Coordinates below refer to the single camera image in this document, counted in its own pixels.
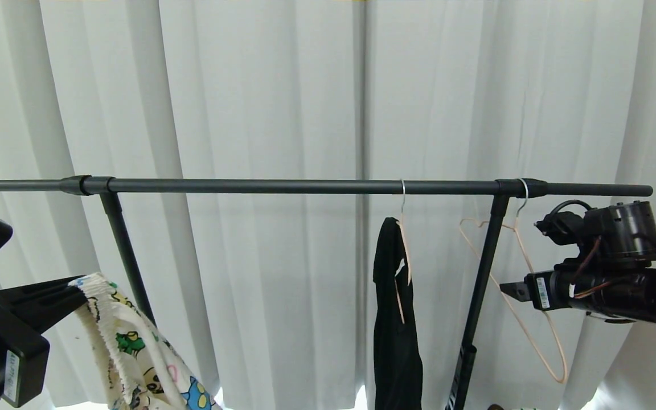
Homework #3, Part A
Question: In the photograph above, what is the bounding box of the pink clothes hanger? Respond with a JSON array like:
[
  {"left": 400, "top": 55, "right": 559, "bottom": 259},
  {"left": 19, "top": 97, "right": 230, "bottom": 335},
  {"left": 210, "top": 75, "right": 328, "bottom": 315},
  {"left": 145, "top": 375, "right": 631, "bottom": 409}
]
[
  {"left": 393, "top": 179, "right": 414, "bottom": 325},
  {"left": 459, "top": 179, "right": 568, "bottom": 384}
]

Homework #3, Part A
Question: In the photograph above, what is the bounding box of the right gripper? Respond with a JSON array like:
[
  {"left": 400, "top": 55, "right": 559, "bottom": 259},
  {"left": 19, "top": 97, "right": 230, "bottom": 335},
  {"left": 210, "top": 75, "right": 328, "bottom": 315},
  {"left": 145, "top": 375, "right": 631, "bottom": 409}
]
[{"left": 499, "top": 266, "right": 656, "bottom": 322}]

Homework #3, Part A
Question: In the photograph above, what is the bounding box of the white curtain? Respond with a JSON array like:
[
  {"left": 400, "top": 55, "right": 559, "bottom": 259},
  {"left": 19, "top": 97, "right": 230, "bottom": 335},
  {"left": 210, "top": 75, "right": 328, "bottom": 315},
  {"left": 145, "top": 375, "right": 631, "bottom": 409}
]
[{"left": 0, "top": 0, "right": 656, "bottom": 410}]

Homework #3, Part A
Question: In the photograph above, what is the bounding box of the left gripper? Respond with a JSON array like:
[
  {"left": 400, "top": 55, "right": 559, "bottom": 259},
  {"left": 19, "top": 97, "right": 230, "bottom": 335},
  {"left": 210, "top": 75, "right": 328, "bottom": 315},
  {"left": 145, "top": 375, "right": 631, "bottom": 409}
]
[{"left": 0, "top": 285, "right": 51, "bottom": 408}]

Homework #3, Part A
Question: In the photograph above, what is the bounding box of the black clothes rack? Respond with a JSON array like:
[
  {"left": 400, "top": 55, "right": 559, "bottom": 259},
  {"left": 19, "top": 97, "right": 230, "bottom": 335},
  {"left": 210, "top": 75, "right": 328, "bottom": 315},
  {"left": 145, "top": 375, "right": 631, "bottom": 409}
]
[{"left": 0, "top": 175, "right": 653, "bottom": 410}]

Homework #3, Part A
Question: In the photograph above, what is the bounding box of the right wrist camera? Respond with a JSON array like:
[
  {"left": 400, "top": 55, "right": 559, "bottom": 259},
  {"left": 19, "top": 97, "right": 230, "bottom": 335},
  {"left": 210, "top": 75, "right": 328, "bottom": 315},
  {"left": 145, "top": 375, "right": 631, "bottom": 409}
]
[{"left": 535, "top": 212, "right": 588, "bottom": 245}]

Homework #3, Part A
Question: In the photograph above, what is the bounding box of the cream printed garment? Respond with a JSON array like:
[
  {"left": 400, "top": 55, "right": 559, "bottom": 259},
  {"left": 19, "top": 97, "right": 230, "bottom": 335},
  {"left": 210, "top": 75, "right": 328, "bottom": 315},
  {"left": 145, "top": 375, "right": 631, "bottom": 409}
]
[{"left": 69, "top": 272, "right": 223, "bottom": 410}]

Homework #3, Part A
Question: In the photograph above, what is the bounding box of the black garment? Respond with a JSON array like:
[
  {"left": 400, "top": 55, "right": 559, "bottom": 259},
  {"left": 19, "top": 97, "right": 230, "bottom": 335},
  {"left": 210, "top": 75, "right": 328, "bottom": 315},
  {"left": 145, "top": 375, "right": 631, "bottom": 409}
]
[{"left": 372, "top": 216, "right": 424, "bottom": 410}]

